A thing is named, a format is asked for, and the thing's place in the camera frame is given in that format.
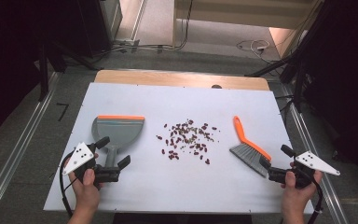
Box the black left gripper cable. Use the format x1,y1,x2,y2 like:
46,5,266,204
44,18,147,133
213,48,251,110
59,150,76,217

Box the white table board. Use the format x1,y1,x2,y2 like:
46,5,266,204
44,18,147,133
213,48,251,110
42,82,315,216

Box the grey floor bracket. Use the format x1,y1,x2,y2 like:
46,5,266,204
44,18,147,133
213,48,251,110
113,37,141,52

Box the white floor cable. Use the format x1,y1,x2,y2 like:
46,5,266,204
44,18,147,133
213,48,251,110
236,39,271,57

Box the dark cabinet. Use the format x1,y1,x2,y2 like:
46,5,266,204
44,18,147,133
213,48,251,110
74,0,124,59

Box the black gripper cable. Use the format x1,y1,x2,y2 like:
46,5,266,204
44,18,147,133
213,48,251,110
59,150,76,217
307,176,324,224

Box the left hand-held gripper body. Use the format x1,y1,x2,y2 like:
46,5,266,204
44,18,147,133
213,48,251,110
62,142,121,190

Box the person's left hand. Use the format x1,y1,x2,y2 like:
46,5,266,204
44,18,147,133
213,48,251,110
64,152,105,216

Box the red and green beans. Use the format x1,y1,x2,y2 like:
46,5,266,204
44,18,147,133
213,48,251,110
156,119,221,166

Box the metal floor rail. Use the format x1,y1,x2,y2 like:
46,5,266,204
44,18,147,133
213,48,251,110
281,83,351,224
0,72,63,224

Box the wooden table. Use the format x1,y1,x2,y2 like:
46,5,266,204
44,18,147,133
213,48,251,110
93,69,270,91

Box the beige shelf unit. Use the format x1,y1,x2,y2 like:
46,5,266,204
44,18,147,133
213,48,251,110
172,0,324,48

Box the orange brush with grey bristles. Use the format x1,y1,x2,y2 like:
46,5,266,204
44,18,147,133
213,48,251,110
228,115,273,178

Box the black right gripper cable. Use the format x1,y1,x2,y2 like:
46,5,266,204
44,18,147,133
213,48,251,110
307,176,324,224

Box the grey floor cables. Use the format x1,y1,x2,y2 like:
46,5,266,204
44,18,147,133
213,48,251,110
111,0,195,54

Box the light wooden panel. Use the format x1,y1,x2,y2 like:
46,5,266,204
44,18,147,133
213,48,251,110
268,27,302,59

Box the black metal stand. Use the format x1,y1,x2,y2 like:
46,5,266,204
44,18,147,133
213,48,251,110
36,40,101,102
245,52,309,113

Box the grey dustpan with orange edge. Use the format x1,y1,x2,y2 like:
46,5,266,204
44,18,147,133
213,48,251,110
90,115,145,169

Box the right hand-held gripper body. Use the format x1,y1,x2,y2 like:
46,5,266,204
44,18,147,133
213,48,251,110
268,150,341,189

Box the person's right hand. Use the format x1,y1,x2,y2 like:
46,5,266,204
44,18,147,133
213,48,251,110
280,161,324,218

